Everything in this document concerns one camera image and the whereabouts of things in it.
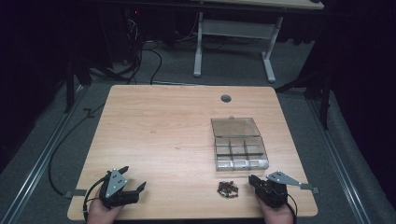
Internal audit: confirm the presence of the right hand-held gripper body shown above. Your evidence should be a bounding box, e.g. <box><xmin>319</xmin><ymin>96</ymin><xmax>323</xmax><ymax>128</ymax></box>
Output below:
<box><xmin>255</xmin><ymin>170</ymin><xmax>303</xmax><ymax>209</ymax></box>

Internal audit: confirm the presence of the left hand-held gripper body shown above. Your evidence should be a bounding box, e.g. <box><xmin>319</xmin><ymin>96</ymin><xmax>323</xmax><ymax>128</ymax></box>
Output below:
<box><xmin>98</xmin><ymin>167</ymin><xmax>140</xmax><ymax>210</ymax></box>

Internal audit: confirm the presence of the pile of small brown parts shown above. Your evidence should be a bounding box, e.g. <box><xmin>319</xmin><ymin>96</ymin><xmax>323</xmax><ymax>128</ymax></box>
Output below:
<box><xmin>217</xmin><ymin>180</ymin><xmax>240</xmax><ymax>199</ymax></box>

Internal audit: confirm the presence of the clear plastic compartment box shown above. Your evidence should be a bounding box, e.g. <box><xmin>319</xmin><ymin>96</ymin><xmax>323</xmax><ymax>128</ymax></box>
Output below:
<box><xmin>210</xmin><ymin>116</ymin><xmax>270</xmax><ymax>172</ymax></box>

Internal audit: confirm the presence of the person's right hand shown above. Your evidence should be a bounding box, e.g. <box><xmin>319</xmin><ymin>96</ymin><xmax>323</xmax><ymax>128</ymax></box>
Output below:
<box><xmin>255</xmin><ymin>196</ymin><xmax>295</xmax><ymax>224</ymax></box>

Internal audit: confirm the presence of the person's left hand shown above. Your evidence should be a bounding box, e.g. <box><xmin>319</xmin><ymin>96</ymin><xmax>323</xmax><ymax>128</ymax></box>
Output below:
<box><xmin>86</xmin><ymin>197</ymin><xmax>125</xmax><ymax>224</ymax></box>

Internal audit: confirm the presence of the black metal stand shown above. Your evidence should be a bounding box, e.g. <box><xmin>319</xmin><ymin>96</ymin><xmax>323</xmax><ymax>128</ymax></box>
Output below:
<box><xmin>64</xmin><ymin>57</ymin><xmax>94</xmax><ymax>114</ymax></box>
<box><xmin>274</xmin><ymin>69</ymin><xmax>332</xmax><ymax>131</ymax></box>

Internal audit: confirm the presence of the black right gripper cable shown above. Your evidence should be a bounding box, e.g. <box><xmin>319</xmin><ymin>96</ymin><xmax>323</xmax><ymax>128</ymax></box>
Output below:
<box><xmin>286</xmin><ymin>192</ymin><xmax>299</xmax><ymax>224</ymax></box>

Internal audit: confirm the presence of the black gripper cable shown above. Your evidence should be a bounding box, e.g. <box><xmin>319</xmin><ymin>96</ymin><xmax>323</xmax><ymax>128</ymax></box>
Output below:
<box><xmin>81</xmin><ymin>175</ymin><xmax>110</xmax><ymax>222</ymax></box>
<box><xmin>286</xmin><ymin>192</ymin><xmax>299</xmax><ymax>224</ymax></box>

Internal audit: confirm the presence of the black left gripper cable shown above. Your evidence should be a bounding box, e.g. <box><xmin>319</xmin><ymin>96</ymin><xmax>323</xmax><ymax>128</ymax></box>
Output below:
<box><xmin>81</xmin><ymin>175</ymin><xmax>110</xmax><ymax>222</ymax></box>

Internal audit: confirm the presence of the grey metal table bracket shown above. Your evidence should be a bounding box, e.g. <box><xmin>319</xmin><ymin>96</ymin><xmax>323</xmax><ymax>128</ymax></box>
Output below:
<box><xmin>299</xmin><ymin>183</ymin><xmax>320</xmax><ymax>195</ymax></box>
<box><xmin>64</xmin><ymin>189</ymin><xmax>88</xmax><ymax>200</ymax></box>

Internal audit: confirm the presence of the metal floor rail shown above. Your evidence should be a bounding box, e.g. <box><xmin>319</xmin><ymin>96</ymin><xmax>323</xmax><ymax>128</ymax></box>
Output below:
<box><xmin>0</xmin><ymin>85</ymin><xmax>90</xmax><ymax>224</ymax></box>
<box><xmin>306</xmin><ymin>98</ymin><xmax>372</xmax><ymax>224</ymax></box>

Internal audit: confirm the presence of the long black floor cable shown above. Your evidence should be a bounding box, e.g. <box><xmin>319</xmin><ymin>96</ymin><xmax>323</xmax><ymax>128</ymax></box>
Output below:
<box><xmin>48</xmin><ymin>102</ymin><xmax>106</xmax><ymax>198</ymax></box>

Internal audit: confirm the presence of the bundle of black cables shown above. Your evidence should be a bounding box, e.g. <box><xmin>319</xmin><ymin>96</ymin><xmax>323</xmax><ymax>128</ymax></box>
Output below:
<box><xmin>90</xmin><ymin>17</ymin><xmax>163</xmax><ymax>86</ymax></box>

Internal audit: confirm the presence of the white frame desk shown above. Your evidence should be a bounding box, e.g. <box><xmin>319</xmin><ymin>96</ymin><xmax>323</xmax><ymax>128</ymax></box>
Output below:
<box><xmin>192</xmin><ymin>0</ymin><xmax>325</xmax><ymax>84</ymax></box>

